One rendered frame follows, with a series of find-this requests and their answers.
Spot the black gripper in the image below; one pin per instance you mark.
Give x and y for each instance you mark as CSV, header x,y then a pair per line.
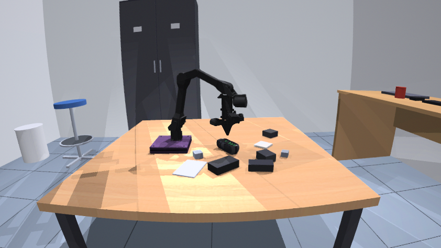
x,y
226,124

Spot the white flat rectangular sheet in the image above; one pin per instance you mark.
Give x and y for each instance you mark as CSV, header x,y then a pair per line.
x,y
190,168

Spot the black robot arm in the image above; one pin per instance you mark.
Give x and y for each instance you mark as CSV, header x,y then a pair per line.
x,y
231,98

